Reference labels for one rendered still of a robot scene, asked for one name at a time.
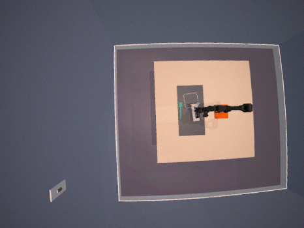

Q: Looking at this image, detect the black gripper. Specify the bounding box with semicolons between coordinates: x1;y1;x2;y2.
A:
194;107;209;113

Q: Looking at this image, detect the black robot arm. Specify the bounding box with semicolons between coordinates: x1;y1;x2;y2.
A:
203;104;253;117

